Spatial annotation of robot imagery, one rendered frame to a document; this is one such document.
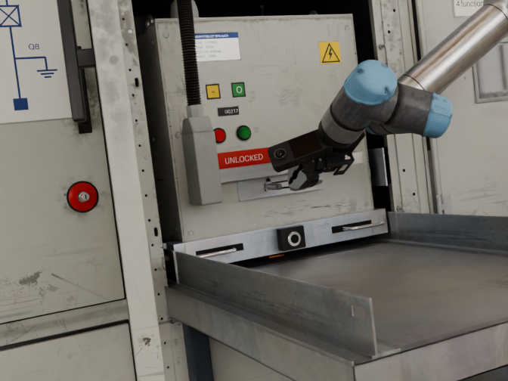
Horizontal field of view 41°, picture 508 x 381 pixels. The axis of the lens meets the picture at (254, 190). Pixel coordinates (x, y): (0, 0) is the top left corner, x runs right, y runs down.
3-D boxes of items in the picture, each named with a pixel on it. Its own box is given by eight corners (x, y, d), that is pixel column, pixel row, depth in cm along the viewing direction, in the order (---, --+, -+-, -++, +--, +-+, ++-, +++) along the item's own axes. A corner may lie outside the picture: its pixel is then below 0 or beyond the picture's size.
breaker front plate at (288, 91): (376, 215, 163) (354, 15, 160) (186, 249, 142) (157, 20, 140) (373, 215, 164) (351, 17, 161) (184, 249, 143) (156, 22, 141)
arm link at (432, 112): (430, 100, 125) (376, 85, 123) (461, 95, 114) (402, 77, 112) (419, 141, 125) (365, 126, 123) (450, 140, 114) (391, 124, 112)
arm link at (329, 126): (338, 134, 116) (322, 95, 119) (327, 148, 120) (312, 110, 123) (375, 130, 119) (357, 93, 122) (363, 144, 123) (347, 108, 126)
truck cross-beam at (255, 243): (388, 232, 164) (385, 208, 164) (177, 273, 141) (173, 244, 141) (376, 231, 168) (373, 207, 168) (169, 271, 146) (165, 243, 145)
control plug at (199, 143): (224, 202, 135) (213, 114, 134) (201, 205, 133) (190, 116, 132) (209, 202, 142) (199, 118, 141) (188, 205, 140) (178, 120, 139)
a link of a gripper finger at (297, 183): (315, 198, 140) (333, 175, 132) (290, 202, 137) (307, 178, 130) (311, 185, 141) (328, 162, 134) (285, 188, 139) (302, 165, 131)
